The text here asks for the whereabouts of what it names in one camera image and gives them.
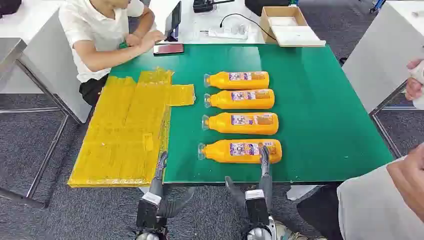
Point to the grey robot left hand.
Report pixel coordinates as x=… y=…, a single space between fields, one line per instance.
x=157 y=187

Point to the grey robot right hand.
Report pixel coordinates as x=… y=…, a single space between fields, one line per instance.
x=265 y=184

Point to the orange drink bottle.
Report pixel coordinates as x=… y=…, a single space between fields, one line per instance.
x=245 y=126
x=238 y=81
x=245 y=101
x=232 y=154

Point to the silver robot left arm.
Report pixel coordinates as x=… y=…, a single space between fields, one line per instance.
x=147 y=236

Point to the white table leg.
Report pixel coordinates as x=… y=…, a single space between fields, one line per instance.
x=299 y=192

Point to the green table mat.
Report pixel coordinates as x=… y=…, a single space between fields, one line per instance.
x=298 y=132

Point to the yellow sheet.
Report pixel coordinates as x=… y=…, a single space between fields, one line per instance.
x=126 y=132

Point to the standing person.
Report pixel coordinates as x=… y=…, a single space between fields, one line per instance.
x=374 y=205

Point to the dark red phone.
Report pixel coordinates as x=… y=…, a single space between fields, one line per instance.
x=168 y=49

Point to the white flat box lid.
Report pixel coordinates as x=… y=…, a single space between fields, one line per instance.
x=298 y=36

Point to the white power strip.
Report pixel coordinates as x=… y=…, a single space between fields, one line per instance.
x=228 y=32

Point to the cardboard box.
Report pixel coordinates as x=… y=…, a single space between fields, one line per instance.
x=265 y=26

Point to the white desk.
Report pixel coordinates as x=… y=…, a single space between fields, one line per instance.
x=198 y=30

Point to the white foam insert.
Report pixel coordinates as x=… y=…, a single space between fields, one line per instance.
x=283 y=21

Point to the seated person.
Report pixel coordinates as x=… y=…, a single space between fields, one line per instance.
x=99 y=30

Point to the black tablet on stand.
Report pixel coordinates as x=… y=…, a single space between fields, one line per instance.
x=173 y=20

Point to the person's hand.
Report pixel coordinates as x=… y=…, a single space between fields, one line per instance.
x=414 y=89

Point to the black bag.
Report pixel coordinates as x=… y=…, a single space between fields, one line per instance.
x=265 y=6

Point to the white table with panel side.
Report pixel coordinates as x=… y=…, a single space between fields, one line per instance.
x=39 y=49

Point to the black device with antenna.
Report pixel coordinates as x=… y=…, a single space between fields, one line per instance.
x=202 y=6

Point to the blue stand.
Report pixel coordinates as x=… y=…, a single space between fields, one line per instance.
x=377 y=5

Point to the dark bag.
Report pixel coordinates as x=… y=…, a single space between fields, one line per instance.
x=8 y=6

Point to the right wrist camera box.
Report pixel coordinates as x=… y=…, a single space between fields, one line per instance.
x=256 y=208

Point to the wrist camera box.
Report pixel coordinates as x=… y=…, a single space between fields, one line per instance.
x=147 y=212
x=256 y=208

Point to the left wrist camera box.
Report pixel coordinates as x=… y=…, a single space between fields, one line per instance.
x=147 y=212

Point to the white table with steel frame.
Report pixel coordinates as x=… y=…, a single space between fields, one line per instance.
x=381 y=49

